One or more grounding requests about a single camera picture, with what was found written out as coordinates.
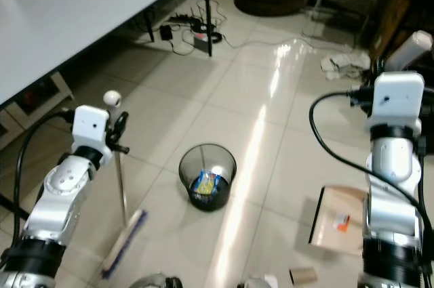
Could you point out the grey table with black legs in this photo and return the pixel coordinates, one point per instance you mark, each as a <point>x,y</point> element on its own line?
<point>68,24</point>

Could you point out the grey robot foot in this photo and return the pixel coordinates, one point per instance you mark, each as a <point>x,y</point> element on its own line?
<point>159,282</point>
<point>256,282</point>

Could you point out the broom with white knob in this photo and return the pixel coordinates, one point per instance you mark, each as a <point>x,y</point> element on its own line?
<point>125,244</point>

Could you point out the dark brown wooden furniture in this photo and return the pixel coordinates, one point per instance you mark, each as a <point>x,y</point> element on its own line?
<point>390,20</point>

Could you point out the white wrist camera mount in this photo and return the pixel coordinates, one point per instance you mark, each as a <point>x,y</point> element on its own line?
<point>399,101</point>
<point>89,125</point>

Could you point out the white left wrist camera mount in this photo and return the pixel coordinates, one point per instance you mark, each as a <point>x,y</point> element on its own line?
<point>89,125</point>

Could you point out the grey right robot foot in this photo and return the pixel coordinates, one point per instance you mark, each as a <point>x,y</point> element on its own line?
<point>256,282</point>

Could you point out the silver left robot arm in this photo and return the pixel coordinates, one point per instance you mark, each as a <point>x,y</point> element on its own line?
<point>64,193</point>

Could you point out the black power adapter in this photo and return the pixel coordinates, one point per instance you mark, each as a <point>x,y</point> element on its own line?
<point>165,32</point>

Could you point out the grey box with red mark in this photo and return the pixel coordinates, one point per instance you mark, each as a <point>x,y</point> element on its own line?
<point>201,43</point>

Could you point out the brown cardboard tube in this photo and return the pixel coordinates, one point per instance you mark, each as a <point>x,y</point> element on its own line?
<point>304,276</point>

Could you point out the crumpled white cloth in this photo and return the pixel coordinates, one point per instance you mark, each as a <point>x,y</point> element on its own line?
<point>342,64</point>

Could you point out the grey left robot foot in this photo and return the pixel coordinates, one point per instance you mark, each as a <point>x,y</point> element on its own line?
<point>159,282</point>

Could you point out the blue and yellow packet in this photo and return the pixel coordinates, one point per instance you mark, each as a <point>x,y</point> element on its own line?
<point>205,183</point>

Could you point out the black mesh waste bin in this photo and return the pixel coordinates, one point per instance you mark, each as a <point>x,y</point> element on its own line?
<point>186,179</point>

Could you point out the black power strip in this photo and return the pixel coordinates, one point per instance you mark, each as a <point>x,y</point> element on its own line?
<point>186,22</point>

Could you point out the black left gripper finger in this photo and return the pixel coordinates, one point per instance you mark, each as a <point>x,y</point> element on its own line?
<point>121,125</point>

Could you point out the white crumpled paper ball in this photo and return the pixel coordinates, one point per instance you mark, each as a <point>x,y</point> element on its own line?
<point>218,171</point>

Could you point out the white cabinet frame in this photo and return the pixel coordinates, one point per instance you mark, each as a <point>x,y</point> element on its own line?
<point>57,88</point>

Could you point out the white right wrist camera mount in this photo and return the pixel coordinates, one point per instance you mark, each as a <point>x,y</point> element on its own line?
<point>399,101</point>

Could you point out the orange and white scrap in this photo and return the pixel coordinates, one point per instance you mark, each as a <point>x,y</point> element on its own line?
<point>342,222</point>

